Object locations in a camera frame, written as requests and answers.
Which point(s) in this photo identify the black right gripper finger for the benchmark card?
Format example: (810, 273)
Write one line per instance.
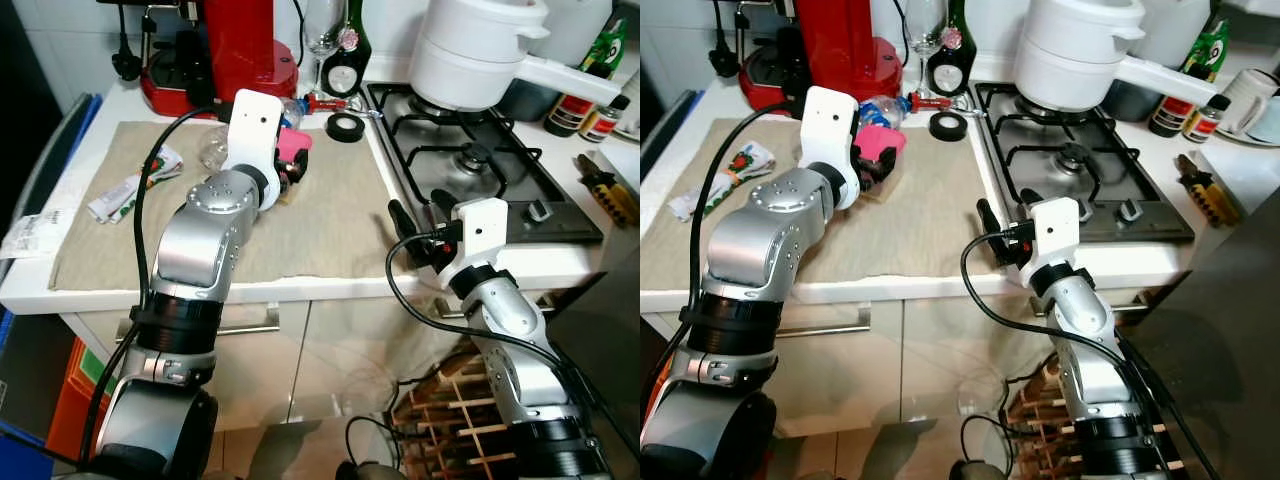
(439, 210)
(989, 220)
(402, 222)

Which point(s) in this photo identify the white sausage packet dragon print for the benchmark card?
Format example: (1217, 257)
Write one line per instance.
(125, 195)
(720, 185)

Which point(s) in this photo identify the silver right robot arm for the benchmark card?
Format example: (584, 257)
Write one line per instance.
(510, 320)
(1085, 320)

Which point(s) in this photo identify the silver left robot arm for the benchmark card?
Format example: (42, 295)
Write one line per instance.
(760, 240)
(195, 240)

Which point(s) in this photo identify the clear container pink lid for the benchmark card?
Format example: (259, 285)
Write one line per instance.
(885, 138)
(295, 143)

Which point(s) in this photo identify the steel gas stove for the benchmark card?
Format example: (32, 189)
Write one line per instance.
(500, 200)
(1100, 200)

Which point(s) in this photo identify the black tape roll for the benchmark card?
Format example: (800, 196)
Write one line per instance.
(933, 126)
(331, 128)

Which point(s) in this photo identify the clear plastic bottle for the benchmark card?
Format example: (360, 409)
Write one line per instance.
(890, 110)
(215, 150)

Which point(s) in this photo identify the red stove lighter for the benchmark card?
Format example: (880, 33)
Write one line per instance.
(928, 101)
(328, 102)

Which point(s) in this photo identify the red coffee machine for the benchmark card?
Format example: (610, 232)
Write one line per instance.
(840, 50)
(240, 50)

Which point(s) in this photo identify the dark cooking pot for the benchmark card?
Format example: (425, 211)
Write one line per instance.
(525, 105)
(1130, 105)

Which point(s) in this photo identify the beige kitchen cabinet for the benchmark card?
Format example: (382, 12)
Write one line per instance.
(930, 360)
(330, 360)

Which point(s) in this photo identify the dark wine bottle round label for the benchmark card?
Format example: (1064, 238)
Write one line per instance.
(362, 55)
(968, 50)

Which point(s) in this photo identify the clear wine glass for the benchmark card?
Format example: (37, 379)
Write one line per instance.
(925, 25)
(322, 25)

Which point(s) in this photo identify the dark bottle green red labels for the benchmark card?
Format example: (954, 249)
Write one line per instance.
(1165, 115)
(565, 115)

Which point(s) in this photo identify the wooden slat rack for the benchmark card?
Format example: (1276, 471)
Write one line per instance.
(1035, 410)
(450, 420)

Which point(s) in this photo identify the black yellow hand tool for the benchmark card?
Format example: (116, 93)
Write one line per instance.
(1210, 190)
(605, 190)

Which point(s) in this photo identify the small dark bottle black cap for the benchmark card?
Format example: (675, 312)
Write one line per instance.
(603, 125)
(1200, 125)

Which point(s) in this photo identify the white plastic container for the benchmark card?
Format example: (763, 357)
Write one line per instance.
(1175, 35)
(580, 30)

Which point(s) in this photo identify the orange board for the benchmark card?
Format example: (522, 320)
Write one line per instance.
(654, 395)
(70, 410)

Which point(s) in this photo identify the white paper label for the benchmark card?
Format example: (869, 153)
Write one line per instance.
(25, 238)

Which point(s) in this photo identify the green board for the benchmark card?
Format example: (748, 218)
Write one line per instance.
(97, 370)

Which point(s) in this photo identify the white mug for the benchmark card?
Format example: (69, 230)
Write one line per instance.
(1245, 100)

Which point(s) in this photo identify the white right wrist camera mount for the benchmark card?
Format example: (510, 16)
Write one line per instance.
(480, 230)
(1052, 230)

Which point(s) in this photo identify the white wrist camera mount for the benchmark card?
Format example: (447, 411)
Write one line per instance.
(828, 130)
(1052, 230)
(250, 130)
(480, 230)

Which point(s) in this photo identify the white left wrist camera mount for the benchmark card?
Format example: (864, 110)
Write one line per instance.
(250, 130)
(828, 130)

